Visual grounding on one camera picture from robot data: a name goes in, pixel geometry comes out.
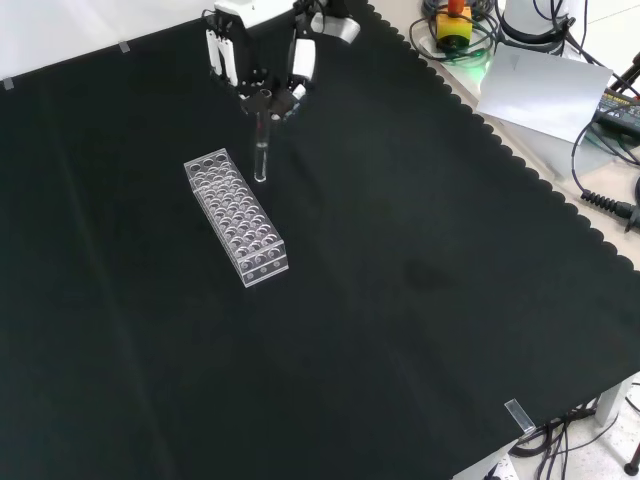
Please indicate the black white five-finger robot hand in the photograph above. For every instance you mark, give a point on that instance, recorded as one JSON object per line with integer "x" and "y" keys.
{"x": 260, "y": 30}

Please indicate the clear glass test tube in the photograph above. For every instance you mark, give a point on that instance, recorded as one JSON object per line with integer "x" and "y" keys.
{"x": 260, "y": 155}

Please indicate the clear plastic test tube rack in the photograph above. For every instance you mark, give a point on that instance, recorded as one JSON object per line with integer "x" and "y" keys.
{"x": 240, "y": 230}

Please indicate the grey tape piece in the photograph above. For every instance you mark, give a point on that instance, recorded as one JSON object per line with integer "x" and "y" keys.
{"x": 8, "y": 83}
{"x": 125, "y": 47}

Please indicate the yellow emergency stop button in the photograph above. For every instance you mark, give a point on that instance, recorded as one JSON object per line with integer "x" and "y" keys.
{"x": 454, "y": 27}

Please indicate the pale grey board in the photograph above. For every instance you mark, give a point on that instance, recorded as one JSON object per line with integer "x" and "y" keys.
{"x": 542, "y": 92}

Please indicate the black bench cloth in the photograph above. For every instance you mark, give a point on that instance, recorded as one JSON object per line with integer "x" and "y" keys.
{"x": 350, "y": 310}

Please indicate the black power supply box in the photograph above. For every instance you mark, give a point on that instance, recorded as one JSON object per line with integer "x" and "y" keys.
{"x": 620, "y": 112}

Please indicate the black tripod leg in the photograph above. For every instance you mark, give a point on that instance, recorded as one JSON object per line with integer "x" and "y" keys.
{"x": 629, "y": 75}

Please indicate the clear tape strip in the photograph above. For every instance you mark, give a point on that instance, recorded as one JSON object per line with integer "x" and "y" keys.
{"x": 519, "y": 416}

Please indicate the white table leg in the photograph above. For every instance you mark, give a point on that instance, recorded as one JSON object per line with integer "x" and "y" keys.
{"x": 614, "y": 400}

